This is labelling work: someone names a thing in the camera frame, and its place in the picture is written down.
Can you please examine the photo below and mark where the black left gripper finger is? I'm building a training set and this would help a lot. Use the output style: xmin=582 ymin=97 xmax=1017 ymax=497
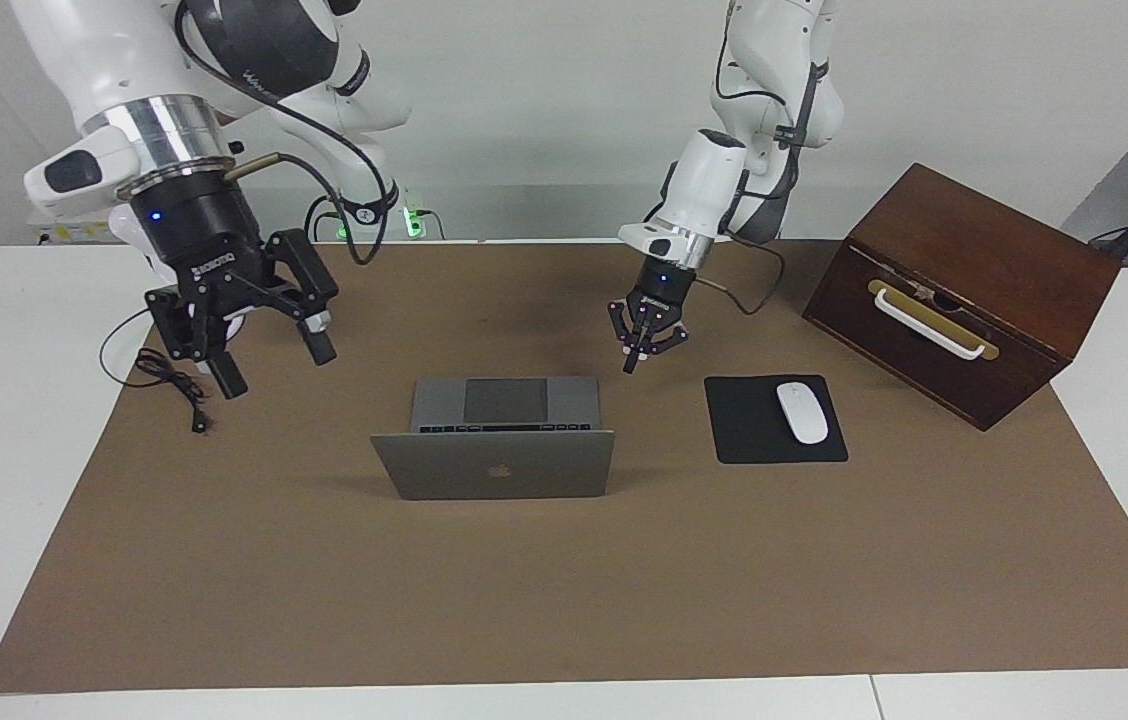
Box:
xmin=607 ymin=298 xmax=642 ymax=376
xmin=640 ymin=316 xmax=691 ymax=359

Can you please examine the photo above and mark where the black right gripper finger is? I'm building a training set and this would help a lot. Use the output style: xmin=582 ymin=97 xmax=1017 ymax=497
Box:
xmin=144 ymin=285 xmax=251 ymax=399
xmin=254 ymin=228 xmax=341 ymax=366

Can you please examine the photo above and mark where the silver laptop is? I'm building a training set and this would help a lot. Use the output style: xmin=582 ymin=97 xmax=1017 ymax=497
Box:
xmin=370 ymin=376 xmax=616 ymax=501

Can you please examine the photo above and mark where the white desk lamp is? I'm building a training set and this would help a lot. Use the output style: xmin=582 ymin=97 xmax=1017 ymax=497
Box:
xmin=109 ymin=205 xmax=250 ymax=353

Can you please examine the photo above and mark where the black mouse pad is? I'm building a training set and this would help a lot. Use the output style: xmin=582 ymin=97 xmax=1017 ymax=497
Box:
xmin=704 ymin=375 xmax=849 ymax=465

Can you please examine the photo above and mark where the white computer mouse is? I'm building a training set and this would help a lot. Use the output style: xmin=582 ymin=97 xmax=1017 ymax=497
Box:
xmin=776 ymin=382 xmax=830 ymax=445

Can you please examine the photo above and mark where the brown table mat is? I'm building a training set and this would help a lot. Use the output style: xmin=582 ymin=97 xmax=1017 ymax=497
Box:
xmin=0 ymin=238 xmax=1128 ymax=694

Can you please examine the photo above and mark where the dark wooden box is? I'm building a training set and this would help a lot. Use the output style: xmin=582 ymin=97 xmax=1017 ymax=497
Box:
xmin=802 ymin=163 xmax=1123 ymax=432

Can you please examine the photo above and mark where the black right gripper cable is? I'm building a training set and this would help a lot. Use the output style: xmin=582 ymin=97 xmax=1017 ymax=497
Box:
xmin=174 ymin=0 xmax=395 ymax=267

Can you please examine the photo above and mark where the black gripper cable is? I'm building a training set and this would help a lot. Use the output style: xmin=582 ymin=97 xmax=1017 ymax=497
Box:
xmin=174 ymin=0 xmax=395 ymax=267
xmin=699 ymin=235 xmax=788 ymax=317

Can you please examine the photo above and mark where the black arm base cable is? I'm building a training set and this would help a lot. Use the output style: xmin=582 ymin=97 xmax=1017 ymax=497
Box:
xmin=301 ymin=193 xmax=347 ymax=242

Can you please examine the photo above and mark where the black lamp power cable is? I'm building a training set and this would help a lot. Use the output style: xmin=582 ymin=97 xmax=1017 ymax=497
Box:
xmin=100 ymin=305 xmax=212 ymax=435

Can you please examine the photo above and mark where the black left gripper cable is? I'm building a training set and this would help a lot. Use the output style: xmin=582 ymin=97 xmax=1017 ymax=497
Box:
xmin=699 ymin=235 xmax=788 ymax=317

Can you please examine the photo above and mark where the white wall power strip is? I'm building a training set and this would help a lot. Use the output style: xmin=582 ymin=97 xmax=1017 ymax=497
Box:
xmin=27 ymin=205 xmax=115 ymax=246

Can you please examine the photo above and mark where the brass handle plate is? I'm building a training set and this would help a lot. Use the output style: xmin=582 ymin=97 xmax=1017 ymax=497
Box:
xmin=867 ymin=279 xmax=1001 ymax=361

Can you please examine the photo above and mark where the white box handle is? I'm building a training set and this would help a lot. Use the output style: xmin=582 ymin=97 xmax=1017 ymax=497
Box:
xmin=874 ymin=288 xmax=987 ymax=361

